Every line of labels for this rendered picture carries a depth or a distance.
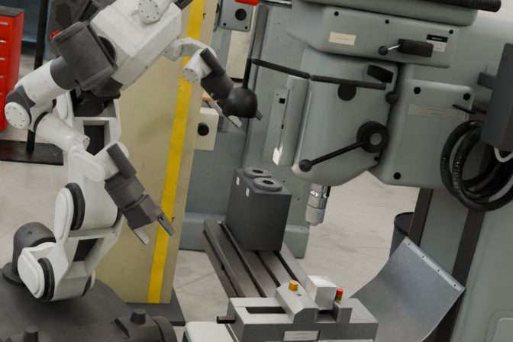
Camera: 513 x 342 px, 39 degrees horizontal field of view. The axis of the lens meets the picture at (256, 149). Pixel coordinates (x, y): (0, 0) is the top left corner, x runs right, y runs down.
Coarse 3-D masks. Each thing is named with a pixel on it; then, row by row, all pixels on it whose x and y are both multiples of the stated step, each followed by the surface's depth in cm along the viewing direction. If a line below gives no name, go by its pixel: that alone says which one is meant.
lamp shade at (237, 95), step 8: (240, 88) 163; (248, 88) 164; (232, 96) 163; (240, 96) 162; (248, 96) 162; (232, 104) 162; (240, 104) 162; (248, 104) 162; (256, 104) 164; (232, 112) 163; (240, 112) 162; (248, 112) 162
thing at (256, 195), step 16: (240, 176) 230; (256, 176) 228; (272, 176) 235; (240, 192) 228; (256, 192) 217; (272, 192) 219; (288, 192) 222; (240, 208) 227; (256, 208) 218; (272, 208) 220; (288, 208) 222; (240, 224) 226; (256, 224) 220; (272, 224) 222; (240, 240) 225; (256, 240) 222; (272, 240) 223
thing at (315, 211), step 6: (312, 204) 179; (318, 204) 179; (324, 204) 180; (306, 210) 182; (312, 210) 180; (318, 210) 179; (324, 210) 181; (306, 216) 181; (312, 216) 180; (318, 216) 180; (312, 222) 180; (318, 222) 181
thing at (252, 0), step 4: (236, 0) 170; (240, 0) 170; (244, 0) 170; (248, 0) 171; (252, 0) 171; (256, 0) 171; (260, 0) 172; (264, 0) 172; (268, 0) 173; (248, 4) 171; (252, 4) 171; (256, 4) 171; (260, 4) 172; (264, 4) 173; (268, 4) 173; (272, 4) 173; (276, 4) 173; (280, 4) 173; (284, 4) 174; (288, 4) 174
